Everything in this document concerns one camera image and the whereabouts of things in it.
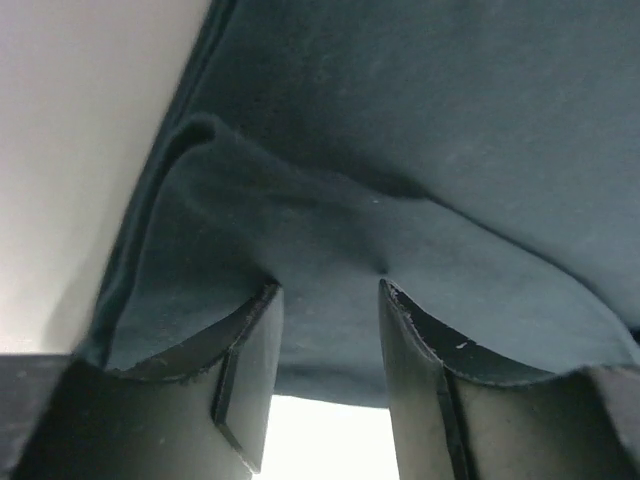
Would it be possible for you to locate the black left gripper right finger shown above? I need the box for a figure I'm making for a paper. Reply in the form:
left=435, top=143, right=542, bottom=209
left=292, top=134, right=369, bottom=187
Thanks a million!
left=378, top=281, right=639, bottom=480

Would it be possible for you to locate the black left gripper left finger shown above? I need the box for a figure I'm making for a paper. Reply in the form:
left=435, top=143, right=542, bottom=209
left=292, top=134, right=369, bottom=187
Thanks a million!
left=10, top=284, right=283, bottom=479

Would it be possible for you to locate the black t shirt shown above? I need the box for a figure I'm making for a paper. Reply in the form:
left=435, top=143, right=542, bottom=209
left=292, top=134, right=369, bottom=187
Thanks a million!
left=80, top=1, right=639, bottom=407

